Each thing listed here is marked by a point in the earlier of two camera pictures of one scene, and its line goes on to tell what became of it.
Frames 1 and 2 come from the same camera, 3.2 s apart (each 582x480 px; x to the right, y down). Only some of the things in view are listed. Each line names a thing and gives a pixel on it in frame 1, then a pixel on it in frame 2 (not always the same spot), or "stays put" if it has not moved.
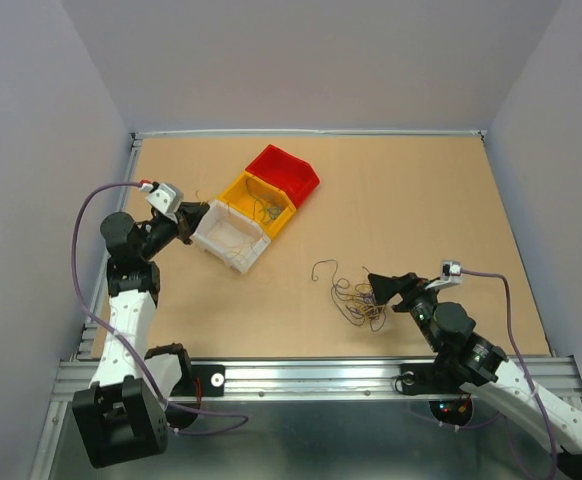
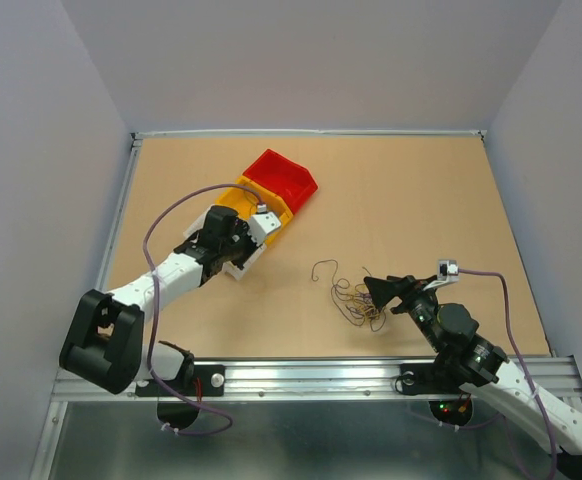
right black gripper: [385, 286] stays put
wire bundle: [356, 302] stays put
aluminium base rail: [320, 381] stays put
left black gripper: [188, 213] → [242, 228]
